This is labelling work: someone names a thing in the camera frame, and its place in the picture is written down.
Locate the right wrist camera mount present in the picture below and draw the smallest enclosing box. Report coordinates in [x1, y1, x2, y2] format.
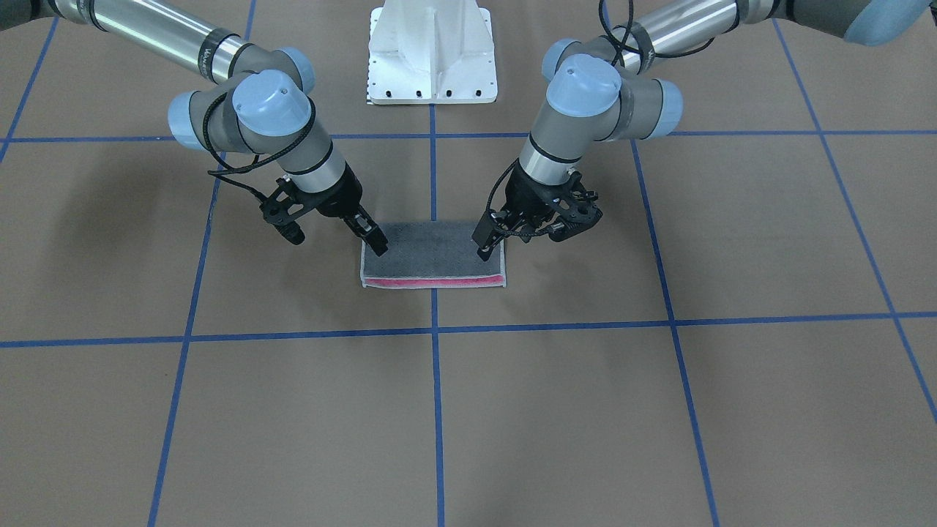
[260, 176, 314, 244]

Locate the pink and grey towel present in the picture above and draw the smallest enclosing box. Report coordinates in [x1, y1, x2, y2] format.
[360, 221, 507, 290]

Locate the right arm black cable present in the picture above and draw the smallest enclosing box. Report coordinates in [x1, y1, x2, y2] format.
[199, 88, 317, 202]

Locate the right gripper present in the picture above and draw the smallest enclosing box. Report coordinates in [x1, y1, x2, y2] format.
[313, 163, 388, 257]

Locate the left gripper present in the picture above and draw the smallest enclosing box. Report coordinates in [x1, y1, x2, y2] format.
[471, 160, 574, 261]

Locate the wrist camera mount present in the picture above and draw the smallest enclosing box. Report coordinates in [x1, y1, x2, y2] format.
[260, 176, 314, 244]
[545, 170, 602, 242]

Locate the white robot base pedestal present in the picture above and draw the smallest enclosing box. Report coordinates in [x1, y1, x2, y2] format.
[366, 1, 499, 105]

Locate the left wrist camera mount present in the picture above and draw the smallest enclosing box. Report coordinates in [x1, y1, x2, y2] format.
[545, 170, 602, 242]

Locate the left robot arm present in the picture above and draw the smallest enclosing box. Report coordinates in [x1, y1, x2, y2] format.
[472, 1, 935, 260]

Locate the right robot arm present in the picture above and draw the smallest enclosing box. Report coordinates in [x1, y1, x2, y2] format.
[2, 1, 387, 255]

